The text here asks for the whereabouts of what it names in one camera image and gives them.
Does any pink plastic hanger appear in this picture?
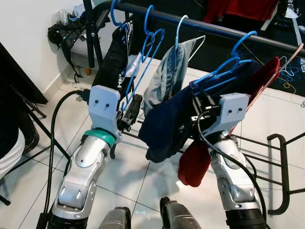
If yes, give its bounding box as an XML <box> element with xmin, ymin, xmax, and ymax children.
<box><xmin>248</xmin><ymin>43</ymin><xmax>304</xmax><ymax>113</ymax></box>

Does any black printed garment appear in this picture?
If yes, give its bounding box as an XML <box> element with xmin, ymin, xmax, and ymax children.
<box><xmin>92</xmin><ymin>21</ymin><xmax>139</xmax><ymax>98</ymax></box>

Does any grey robot left leg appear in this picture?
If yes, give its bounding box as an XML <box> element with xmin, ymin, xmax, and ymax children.
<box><xmin>98</xmin><ymin>207</ymin><xmax>132</xmax><ymax>229</ymax></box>

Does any red draped cloth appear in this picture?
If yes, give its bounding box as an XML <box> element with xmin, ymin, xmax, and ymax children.
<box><xmin>203</xmin><ymin>0</ymin><xmax>279</xmax><ymax>24</ymax></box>

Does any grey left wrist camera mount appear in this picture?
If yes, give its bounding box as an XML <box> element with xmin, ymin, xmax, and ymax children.
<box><xmin>88</xmin><ymin>85</ymin><xmax>123</xmax><ymax>141</ymax></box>

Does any grey upholstered bench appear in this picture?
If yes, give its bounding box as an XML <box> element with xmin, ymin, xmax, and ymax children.
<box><xmin>67</xmin><ymin>24</ymin><xmax>120</xmax><ymax>76</ymax></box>

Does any black metal clothes rack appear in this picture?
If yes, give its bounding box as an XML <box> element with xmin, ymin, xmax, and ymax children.
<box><xmin>83</xmin><ymin>0</ymin><xmax>305</xmax><ymax>215</ymax></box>

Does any pale blue face mask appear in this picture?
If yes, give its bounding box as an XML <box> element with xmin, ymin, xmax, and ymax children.
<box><xmin>125</xmin><ymin>52</ymin><xmax>143</xmax><ymax>77</ymax></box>

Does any black folding chair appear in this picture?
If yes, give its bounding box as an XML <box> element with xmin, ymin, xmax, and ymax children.
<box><xmin>0</xmin><ymin>81</ymin><xmax>72</xmax><ymax>207</ymax></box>

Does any red knit garment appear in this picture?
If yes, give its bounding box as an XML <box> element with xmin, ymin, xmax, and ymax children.
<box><xmin>179</xmin><ymin>56</ymin><xmax>282</xmax><ymax>187</ymax></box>

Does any grey printed garment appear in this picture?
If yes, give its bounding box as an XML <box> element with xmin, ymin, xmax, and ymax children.
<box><xmin>143</xmin><ymin>38</ymin><xmax>198</xmax><ymax>117</ymax></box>

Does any white plastic hanger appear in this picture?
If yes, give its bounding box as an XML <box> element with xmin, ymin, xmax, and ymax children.
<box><xmin>174</xmin><ymin>14</ymin><xmax>206</xmax><ymax>62</ymax></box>

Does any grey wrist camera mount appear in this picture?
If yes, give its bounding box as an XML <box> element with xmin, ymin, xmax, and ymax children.
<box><xmin>88</xmin><ymin>85</ymin><xmax>123</xmax><ymax>141</ymax></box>
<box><xmin>206</xmin><ymin>93</ymin><xmax>251</xmax><ymax>139</ymax></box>

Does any blue plastic hanger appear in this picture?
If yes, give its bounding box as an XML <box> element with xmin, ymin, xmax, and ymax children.
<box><xmin>110</xmin><ymin>0</ymin><xmax>132</xmax><ymax>48</ymax></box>
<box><xmin>190</xmin><ymin>31</ymin><xmax>258</xmax><ymax>94</ymax></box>
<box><xmin>119</xmin><ymin>5</ymin><xmax>166</xmax><ymax>113</ymax></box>

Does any person in black shirt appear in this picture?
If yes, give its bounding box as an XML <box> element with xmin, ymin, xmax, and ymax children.
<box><xmin>0</xmin><ymin>86</ymin><xmax>25</xmax><ymax>179</ymax></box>

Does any navy blue garment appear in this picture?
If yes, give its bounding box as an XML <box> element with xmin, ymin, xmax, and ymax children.
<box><xmin>138</xmin><ymin>60</ymin><xmax>255</xmax><ymax>164</ymax></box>

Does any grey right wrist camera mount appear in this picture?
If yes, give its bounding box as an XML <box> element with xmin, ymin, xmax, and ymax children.
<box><xmin>206</xmin><ymin>93</ymin><xmax>251</xmax><ymax>139</ymax></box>

